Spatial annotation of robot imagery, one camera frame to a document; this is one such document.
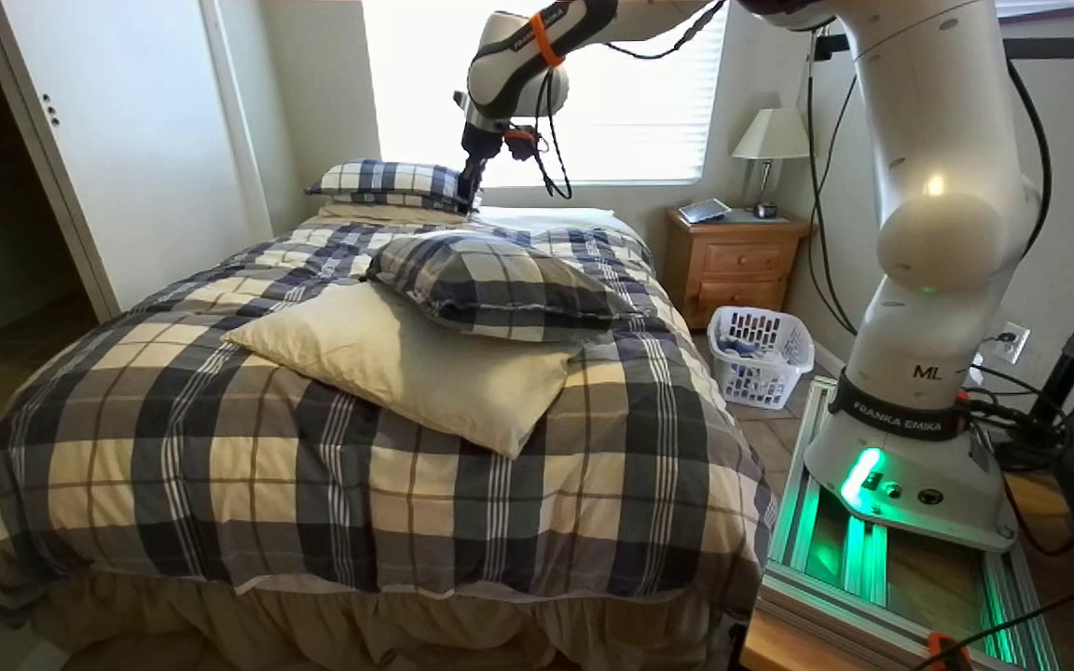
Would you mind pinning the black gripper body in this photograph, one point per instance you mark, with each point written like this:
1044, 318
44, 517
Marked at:
481, 146

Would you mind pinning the large checkered pillow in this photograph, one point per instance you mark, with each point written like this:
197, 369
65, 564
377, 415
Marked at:
503, 284

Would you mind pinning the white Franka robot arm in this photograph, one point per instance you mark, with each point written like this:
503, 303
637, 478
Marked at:
935, 186

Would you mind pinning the small checkered pillow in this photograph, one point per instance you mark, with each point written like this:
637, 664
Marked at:
395, 185

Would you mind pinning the white pillow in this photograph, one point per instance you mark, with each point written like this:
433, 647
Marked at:
428, 374

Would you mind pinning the white bed sheet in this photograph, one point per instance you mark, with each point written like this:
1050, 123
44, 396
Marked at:
563, 221

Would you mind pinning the bright window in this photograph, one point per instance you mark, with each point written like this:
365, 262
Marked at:
637, 111

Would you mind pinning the blue book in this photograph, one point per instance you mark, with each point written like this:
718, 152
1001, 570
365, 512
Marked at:
704, 210

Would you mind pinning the wooden nightstand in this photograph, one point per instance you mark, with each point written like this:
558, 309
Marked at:
737, 266

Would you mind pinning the white shade table lamp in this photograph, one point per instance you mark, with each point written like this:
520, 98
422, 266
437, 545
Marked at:
774, 136

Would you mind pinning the white closet door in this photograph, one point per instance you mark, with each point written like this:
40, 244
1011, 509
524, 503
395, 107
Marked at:
141, 149

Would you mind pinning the white laundry basket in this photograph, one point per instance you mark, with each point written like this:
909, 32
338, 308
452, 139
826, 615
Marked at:
763, 359

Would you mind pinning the bed with plaid comforter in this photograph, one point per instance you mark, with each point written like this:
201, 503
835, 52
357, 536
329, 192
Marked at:
252, 469

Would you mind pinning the beige bed skirt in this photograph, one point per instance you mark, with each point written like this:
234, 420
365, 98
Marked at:
376, 628

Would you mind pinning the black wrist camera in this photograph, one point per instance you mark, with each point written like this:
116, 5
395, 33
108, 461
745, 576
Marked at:
524, 139

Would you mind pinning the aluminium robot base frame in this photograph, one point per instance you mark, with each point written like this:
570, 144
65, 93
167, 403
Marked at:
896, 498

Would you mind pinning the white wall outlet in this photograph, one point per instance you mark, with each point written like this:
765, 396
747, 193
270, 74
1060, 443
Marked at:
1011, 341

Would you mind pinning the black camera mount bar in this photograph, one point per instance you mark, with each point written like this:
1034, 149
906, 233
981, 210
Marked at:
1072, 46

